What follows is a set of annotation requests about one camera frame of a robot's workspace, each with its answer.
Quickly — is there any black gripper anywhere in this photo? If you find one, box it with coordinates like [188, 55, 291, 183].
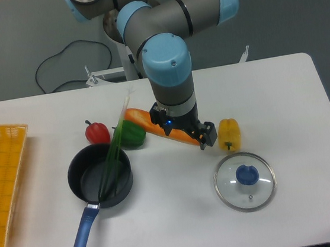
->
[149, 102, 217, 150]

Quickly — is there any green onion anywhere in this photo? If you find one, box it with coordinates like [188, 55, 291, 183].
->
[98, 88, 134, 202]

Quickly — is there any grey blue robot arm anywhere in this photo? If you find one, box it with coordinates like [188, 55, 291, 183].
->
[65, 0, 239, 149]

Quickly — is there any yellow bell pepper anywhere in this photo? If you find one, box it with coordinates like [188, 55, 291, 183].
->
[217, 118, 242, 152]

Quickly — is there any orange baguette bread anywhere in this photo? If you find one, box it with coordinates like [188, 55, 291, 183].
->
[124, 108, 199, 146]

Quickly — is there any green bell pepper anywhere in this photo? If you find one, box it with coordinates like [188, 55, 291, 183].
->
[111, 119, 146, 150]

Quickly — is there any glass lid blue knob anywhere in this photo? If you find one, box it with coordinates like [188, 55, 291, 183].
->
[213, 152, 277, 213]

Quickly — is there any red bell pepper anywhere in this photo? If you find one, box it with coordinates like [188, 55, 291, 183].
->
[85, 120, 111, 144]

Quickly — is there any white bracket right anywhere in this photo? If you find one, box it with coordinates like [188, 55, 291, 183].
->
[239, 45, 249, 64]

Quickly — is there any black pot blue handle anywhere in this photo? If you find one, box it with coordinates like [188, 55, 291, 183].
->
[67, 143, 133, 247]

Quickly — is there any black cable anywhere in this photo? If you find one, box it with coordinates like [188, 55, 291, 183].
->
[31, 36, 117, 95]

